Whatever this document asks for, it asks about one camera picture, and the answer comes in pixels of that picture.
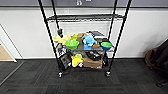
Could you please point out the black office chair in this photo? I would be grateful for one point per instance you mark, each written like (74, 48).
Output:
(158, 61)

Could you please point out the long grey wall band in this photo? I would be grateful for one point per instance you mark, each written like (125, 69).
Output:
(20, 2)

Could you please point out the yellow plush toy red tag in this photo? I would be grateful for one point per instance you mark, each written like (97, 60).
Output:
(77, 61)

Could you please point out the black flat bag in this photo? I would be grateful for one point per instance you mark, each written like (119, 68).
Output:
(98, 34)

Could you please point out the pale yellow plush toy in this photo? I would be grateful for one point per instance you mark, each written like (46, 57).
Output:
(60, 39)

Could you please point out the green bowl with blue rim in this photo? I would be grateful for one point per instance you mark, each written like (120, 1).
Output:
(106, 45)

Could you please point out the tan paper bag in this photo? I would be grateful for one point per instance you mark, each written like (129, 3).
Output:
(81, 37)

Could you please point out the plain green bowl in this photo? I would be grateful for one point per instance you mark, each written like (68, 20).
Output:
(72, 45)

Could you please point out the blue plush toy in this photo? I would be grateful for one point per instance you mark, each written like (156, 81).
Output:
(89, 41)

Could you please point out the small square wall socket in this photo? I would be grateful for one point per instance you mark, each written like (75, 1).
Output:
(79, 3)

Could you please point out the large brown cardboard box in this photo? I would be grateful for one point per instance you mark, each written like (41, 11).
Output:
(93, 64)

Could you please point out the small black pouch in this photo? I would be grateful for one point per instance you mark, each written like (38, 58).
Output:
(94, 55)

